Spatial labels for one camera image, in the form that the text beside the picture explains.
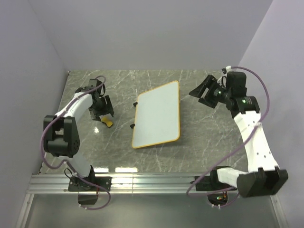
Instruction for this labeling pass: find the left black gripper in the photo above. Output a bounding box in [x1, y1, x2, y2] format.
[89, 95, 114, 122]

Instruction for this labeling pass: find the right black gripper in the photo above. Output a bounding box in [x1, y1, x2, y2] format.
[189, 75, 232, 109]

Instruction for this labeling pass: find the yellow bone-shaped eraser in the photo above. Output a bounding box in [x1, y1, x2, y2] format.
[101, 116, 113, 128]

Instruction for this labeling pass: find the yellow framed whiteboard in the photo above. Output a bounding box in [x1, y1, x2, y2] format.
[132, 80, 181, 149]

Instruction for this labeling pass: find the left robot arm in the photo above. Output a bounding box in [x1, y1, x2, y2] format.
[40, 76, 114, 191]

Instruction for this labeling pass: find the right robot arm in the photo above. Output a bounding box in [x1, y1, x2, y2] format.
[189, 71, 288, 198]

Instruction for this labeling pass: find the whiteboard wire stand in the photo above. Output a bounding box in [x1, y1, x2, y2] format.
[130, 101, 139, 129]

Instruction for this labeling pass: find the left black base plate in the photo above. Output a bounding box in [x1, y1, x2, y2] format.
[68, 176, 112, 192]

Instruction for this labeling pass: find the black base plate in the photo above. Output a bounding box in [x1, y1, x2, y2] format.
[68, 176, 112, 192]
[193, 175, 237, 191]

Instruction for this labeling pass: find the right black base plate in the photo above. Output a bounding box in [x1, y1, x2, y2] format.
[193, 175, 237, 191]

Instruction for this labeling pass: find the aluminium mounting rail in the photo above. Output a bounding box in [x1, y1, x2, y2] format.
[28, 172, 278, 195]

